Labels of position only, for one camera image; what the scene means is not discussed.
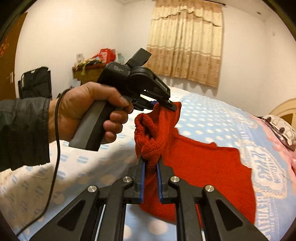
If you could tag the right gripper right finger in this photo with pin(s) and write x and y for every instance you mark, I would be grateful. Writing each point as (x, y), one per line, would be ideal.
(202, 213)

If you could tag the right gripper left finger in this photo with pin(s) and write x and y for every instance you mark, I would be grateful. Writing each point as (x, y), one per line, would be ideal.
(97, 213)

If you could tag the red knitted sweater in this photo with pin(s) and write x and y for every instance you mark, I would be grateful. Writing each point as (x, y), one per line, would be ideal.
(197, 163)

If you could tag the person's left hand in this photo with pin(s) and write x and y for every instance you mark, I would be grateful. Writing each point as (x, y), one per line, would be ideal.
(77, 101)

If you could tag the red gift bag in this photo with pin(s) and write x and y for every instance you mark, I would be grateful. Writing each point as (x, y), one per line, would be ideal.
(106, 55)

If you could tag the brown wooden desk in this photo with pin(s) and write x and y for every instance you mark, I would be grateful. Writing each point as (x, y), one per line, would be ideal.
(89, 74)

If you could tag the blue polka dot bedspread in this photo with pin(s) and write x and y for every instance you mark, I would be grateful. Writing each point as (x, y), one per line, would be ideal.
(25, 191)

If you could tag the beige patterned curtain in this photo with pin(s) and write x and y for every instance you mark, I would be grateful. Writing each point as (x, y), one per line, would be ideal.
(185, 40)

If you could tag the black chair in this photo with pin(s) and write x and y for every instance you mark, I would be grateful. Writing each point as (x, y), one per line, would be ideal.
(35, 83)

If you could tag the patterned white grey pillow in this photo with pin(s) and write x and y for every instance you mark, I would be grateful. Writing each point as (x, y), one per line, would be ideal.
(282, 130)

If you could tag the cream wooden headboard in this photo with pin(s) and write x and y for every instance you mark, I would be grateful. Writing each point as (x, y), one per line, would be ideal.
(286, 111)

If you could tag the brown wooden door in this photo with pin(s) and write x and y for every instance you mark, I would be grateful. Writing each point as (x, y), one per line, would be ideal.
(7, 59)

